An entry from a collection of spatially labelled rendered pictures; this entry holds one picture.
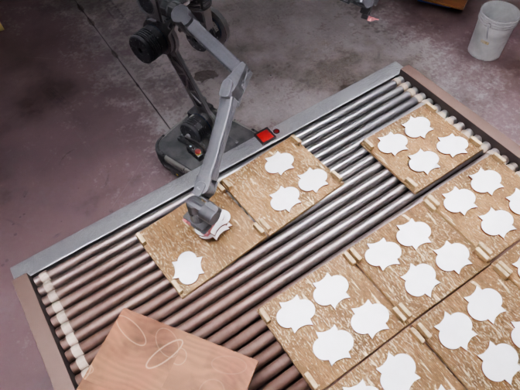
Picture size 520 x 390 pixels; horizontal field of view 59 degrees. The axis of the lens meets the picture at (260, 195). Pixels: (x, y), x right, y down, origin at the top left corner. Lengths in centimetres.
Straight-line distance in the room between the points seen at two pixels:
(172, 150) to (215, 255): 140
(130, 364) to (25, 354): 143
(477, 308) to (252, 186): 98
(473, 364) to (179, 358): 97
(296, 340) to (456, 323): 56
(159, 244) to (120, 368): 52
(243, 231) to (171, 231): 29
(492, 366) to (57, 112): 339
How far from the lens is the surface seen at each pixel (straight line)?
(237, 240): 185
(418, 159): 213
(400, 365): 169
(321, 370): 166
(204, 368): 157
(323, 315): 172
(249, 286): 177
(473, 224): 202
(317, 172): 201
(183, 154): 306
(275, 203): 192
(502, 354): 181
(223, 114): 171
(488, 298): 187
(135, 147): 352
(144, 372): 161
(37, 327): 189
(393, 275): 182
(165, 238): 190
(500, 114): 389
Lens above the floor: 254
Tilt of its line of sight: 55 degrees down
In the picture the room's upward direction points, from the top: 4 degrees counter-clockwise
